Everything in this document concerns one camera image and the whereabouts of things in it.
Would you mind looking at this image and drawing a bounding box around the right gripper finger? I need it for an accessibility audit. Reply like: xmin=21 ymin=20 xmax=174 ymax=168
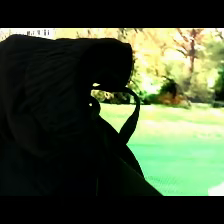
xmin=97 ymin=141 xmax=163 ymax=197

